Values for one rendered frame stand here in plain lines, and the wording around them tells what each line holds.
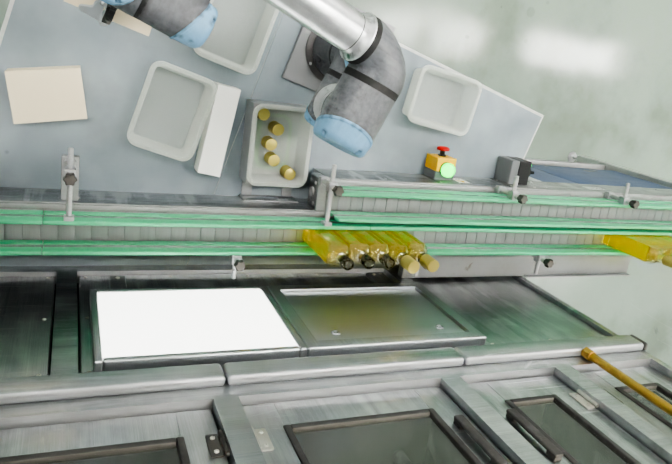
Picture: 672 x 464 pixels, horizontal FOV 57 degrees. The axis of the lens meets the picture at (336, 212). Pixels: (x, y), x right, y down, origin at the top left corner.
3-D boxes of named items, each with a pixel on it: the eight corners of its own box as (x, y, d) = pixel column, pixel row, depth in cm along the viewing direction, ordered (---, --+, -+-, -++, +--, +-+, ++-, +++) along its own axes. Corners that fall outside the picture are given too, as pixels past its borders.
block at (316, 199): (304, 203, 179) (312, 210, 173) (308, 171, 176) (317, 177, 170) (316, 204, 180) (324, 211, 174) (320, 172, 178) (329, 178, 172)
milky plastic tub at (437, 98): (409, 60, 187) (424, 62, 179) (468, 79, 196) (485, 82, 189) (392, 116, 190) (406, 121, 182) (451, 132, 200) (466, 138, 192)
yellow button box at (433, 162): (422, 173, 198) (434, 179, 192) (426, 151, 196) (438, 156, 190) (440, 175, 201) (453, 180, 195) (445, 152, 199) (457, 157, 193)
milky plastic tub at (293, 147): (238, 177, 175) (245, 185, 168) (246, 98, 170) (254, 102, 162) (296, 180, 182) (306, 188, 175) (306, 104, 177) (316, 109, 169)
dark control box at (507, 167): (492, 178, 209) (507, 184, 202) (497, 155, 207) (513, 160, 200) (512, 179, 213) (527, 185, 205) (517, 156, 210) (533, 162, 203)
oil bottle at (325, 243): (302, 240, 175) (329, 268, 156) (304, 221, 173) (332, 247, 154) (320, 240, 177) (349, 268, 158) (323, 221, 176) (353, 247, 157)
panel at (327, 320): (89, 300, 147) (93, 375, 117) (89, 288, 146) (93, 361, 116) (417, 291, 183) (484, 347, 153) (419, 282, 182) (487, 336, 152)
